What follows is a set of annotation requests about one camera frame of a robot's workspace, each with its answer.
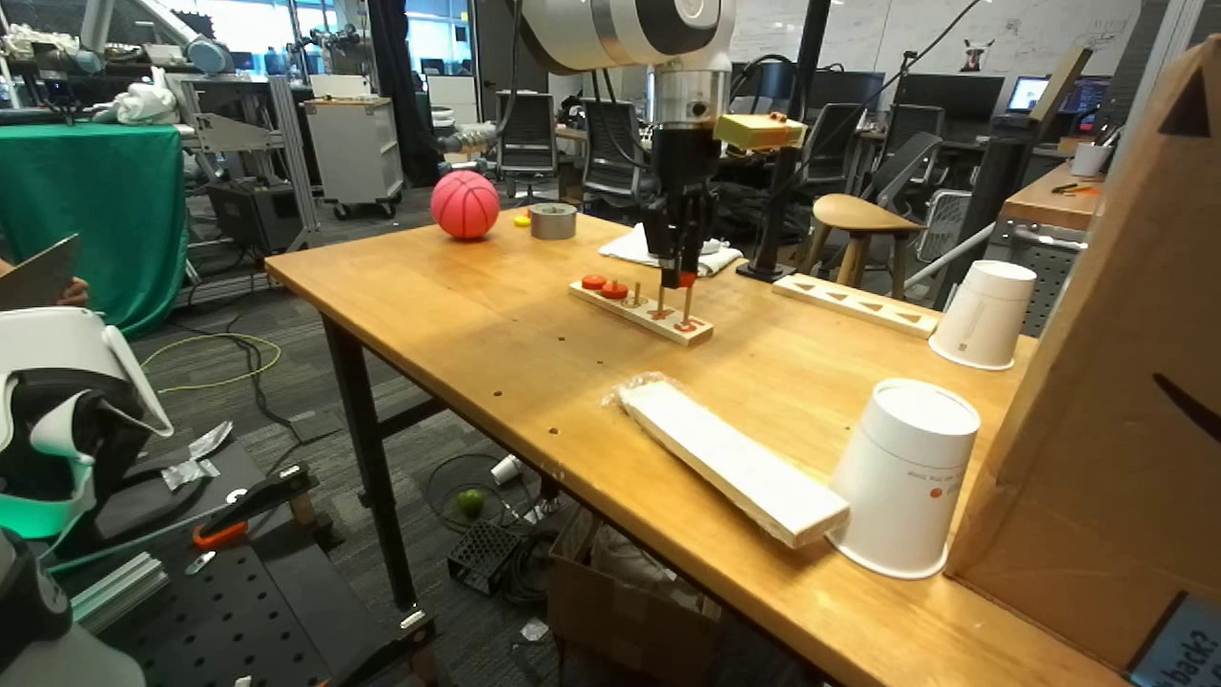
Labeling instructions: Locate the black camera stand pole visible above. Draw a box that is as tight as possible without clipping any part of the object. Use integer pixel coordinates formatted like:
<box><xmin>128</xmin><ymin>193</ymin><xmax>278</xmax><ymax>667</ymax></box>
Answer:
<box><xmin>741</xmin><ymin>0</ymin><xmax>833</xmax><ymax>282</ymax></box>

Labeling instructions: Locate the white paper cup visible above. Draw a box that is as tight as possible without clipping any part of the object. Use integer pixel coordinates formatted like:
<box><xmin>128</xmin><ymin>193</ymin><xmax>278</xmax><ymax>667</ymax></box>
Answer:
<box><xmin>833</xmin><ymin>378</ymin><xmax>979</xmax><ymax>579</ymax></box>
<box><xmin>929</xmin><ymin>261</ymin><xmax>1038</xmax><ymax>370</ymax></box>

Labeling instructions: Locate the white paper cup far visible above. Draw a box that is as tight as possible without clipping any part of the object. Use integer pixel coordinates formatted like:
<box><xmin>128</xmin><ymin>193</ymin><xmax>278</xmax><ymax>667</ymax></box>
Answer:
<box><xmin>929</xmin><ymin>261</ymin><xmax>1038</xmax><ymax>370</ymax></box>

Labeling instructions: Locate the wooden stool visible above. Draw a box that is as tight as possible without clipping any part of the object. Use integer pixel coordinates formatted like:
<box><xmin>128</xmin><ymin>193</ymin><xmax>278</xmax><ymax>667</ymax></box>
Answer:
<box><xmin>798</xmin><ymin>193</ymin><xmax>919</xmax><ymax>295</ymax></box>

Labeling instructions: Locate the white wooden block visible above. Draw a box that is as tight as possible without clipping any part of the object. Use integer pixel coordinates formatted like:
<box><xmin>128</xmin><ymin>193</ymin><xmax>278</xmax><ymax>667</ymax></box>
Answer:
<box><xmin>614</xmin><ymin>378</ymin><xmax>846</xmax><ymax>549</ymax></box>

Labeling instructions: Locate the wooden peg rack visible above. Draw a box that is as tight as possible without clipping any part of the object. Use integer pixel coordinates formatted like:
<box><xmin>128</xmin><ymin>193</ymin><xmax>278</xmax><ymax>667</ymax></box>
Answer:
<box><xmin>571</xmin><ymin>280</ymin><xmax>714</xmax><ymax>342</ymax></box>

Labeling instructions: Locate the grey tape roll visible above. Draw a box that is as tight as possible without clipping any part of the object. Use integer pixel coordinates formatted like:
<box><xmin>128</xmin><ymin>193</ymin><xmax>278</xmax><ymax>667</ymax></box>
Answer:
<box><xmin>531</xmin><ymin>203</ymin><xmax>576</xmax><ymax>242</ymax></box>

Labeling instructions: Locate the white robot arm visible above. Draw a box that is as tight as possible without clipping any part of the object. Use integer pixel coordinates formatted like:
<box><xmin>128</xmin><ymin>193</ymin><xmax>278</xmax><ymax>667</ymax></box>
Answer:
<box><xmin>519</xmin><ymin>0</ymin><xmax>737</xmax><ymax>286</ymax></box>

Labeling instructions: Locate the wooden table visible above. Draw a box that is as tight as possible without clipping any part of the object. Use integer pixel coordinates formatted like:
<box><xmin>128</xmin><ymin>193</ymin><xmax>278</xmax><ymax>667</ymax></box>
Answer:
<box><xmin>267</xmin><ymin>216</ymin><xmax>1123</xmax><ymax>687</ymax></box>

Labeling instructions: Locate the white VR headset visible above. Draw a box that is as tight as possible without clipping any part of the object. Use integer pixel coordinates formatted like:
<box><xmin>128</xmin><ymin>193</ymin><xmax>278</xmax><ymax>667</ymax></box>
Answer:
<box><xmin>0</xmin><ymin>306</ymin><xmax>174</xmax><ymax>539</ymax></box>

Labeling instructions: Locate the pink ball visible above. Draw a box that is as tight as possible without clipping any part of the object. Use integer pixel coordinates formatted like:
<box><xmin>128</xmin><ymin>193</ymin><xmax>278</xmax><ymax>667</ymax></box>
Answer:
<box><xmin>431</xmin><ymin>173</ymin><xmax>500</xmax><ymax>242</ymax></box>

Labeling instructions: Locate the white paper cup near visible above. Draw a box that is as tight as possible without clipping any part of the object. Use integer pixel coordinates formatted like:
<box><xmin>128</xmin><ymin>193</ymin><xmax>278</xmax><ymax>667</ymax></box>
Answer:
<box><xmin>833</xmin><ymin>378</ymin><xmax>979</xmax><ymax>579</ymax></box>

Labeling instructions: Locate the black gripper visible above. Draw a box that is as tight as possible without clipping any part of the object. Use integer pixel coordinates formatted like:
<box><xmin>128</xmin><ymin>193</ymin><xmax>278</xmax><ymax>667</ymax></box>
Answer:
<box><xmin>645</xmin><ymin>126</ymin><xmax>717</xmax><ymax>286</ymax></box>

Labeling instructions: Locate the green cloth table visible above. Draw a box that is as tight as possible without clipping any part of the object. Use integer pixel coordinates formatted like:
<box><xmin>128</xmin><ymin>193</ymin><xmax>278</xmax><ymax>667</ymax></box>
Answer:
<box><xmin>0</xmin><ymin>123</ymin><xmax>189</xmax><ymax>334</ymax></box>

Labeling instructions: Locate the white cloth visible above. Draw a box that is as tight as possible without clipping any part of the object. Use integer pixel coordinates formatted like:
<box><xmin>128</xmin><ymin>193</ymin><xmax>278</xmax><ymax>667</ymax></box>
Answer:
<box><xmin>601</xmin><ymin>224</ymin><xmax>741</xmax><ymax>280</ymax></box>

